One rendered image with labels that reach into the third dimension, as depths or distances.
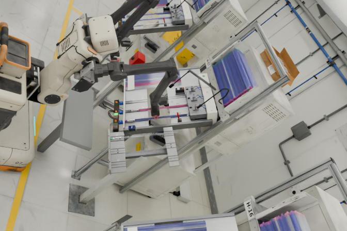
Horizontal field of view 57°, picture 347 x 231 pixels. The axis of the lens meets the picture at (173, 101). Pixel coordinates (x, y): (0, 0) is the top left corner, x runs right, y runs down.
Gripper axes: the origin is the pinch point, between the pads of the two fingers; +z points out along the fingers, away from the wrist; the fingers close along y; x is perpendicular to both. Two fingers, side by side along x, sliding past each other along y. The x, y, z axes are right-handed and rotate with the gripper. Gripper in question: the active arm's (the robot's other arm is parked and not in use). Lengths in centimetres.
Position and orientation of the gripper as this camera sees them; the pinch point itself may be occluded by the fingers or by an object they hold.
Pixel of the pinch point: (156, 117)
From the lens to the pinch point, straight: 259.7
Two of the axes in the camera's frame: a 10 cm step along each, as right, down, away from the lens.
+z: 0.5, 7.0, 7.1
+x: -9.9, 1.0, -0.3
